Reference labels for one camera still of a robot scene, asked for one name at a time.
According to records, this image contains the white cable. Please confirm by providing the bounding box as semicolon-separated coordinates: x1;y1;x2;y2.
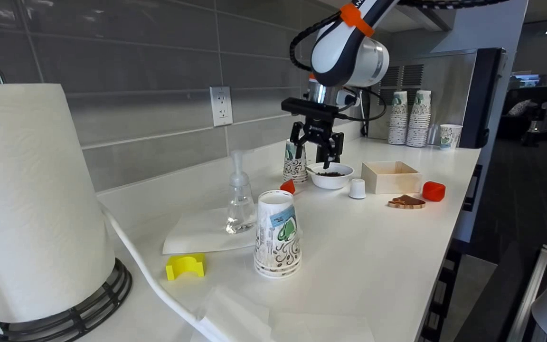
102;210;218;342

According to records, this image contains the large printed paper cup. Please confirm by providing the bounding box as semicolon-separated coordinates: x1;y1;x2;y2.
251;187;304;280

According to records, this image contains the white wall outlet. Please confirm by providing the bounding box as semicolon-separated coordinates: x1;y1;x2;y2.
207;85;233;126

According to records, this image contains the black paper towel holder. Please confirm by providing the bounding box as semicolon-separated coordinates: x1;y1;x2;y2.
0;256;135;342

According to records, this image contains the metal stand leg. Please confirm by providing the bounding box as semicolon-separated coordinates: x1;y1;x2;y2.
507;242;547;342

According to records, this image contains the small white shaker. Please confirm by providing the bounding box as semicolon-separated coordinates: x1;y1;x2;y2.
347;176;368;200

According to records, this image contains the tall black panel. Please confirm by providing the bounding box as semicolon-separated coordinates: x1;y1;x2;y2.
459;45;505;149

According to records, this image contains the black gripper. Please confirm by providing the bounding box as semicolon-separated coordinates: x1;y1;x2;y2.
289;113;346;168

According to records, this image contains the brown flat toy piece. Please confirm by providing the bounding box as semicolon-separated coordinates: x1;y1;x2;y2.
385;193;427;210

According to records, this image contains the background monitor screen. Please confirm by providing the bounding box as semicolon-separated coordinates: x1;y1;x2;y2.
515;71;543;88

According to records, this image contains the single printed paper cup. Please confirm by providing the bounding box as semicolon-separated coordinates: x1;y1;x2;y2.
437;121;463;151

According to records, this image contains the red plastic cup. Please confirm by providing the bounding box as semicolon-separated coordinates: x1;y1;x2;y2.
422;180;448;202

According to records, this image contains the white paper towel roll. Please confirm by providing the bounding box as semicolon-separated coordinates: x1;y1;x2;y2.
0;81;118;333

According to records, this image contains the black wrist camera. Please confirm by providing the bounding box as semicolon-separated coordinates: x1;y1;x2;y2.
279;96;342;119

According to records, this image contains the clear glass bottle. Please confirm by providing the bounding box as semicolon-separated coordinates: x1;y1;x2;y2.
224;149;258;235

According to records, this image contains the light wooden box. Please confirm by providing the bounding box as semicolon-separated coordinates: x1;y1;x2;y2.
361;159;423;195

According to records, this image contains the yellow plastic block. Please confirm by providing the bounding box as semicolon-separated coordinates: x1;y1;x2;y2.
163;252;207;282

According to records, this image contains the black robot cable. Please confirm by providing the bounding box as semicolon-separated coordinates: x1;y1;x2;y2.
287;10;346;73

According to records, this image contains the white bowl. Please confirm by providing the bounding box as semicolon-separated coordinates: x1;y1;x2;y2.
306;161;355;191

